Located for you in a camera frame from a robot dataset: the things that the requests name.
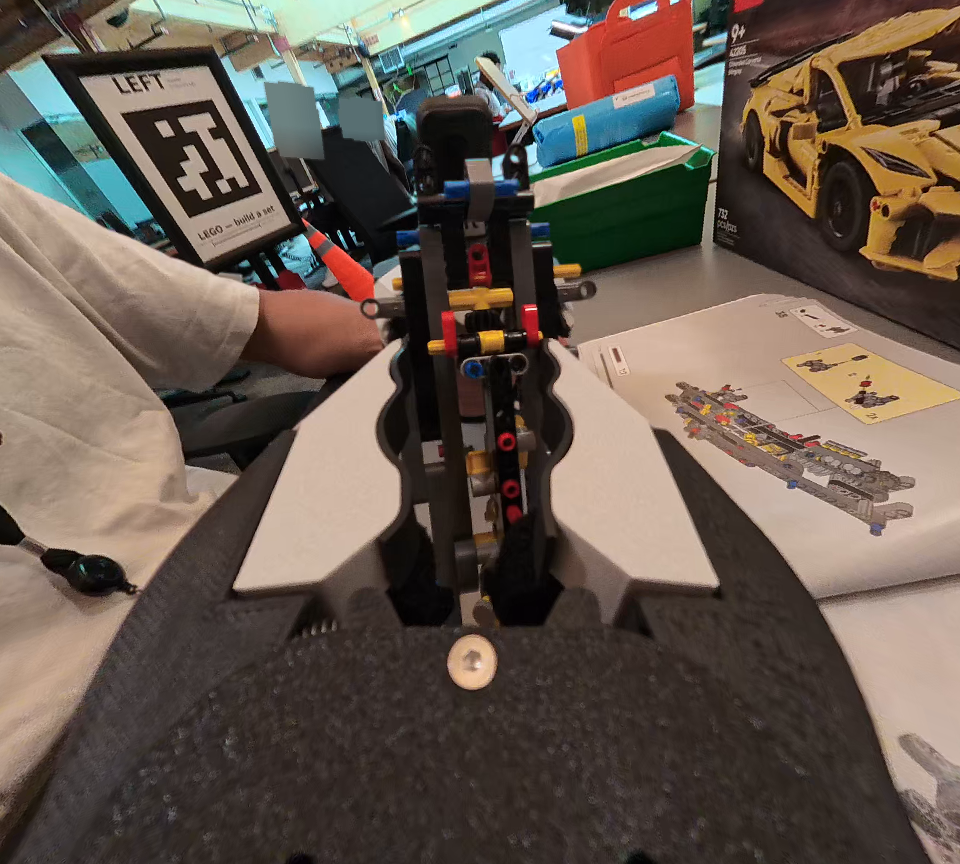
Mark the lego instruction booklet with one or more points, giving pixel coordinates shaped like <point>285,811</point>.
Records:
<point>660,354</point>

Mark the white paper bag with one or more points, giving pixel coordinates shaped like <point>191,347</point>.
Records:
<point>615,174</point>

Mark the lego car chassis model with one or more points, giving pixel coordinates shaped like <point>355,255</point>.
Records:
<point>439,279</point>

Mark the framed marker sign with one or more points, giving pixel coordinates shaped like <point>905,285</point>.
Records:
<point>187,152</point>

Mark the black badge reel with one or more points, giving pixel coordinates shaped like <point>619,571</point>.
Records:
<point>94,574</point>

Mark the lego set box yellow car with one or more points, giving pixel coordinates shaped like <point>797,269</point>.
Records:
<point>840,129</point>

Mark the green plastic bin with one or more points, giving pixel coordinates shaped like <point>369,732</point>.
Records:
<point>637,227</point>

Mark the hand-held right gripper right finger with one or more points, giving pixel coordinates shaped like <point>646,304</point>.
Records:
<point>630,497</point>

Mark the black office chair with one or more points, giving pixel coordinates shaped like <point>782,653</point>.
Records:
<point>352,182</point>

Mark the orange bag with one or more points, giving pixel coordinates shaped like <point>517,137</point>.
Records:
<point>630,47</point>

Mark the person's left forearm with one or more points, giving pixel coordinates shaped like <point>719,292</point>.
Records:
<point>315,332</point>

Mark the orange traffic cone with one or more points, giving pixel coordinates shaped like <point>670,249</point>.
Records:
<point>345,272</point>

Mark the blue wrapped package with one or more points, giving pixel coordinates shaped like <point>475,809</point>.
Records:
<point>607,118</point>

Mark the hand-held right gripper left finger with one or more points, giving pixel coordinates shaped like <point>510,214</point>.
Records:
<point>322,497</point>

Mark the white folding stand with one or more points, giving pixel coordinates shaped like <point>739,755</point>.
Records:
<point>499,78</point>

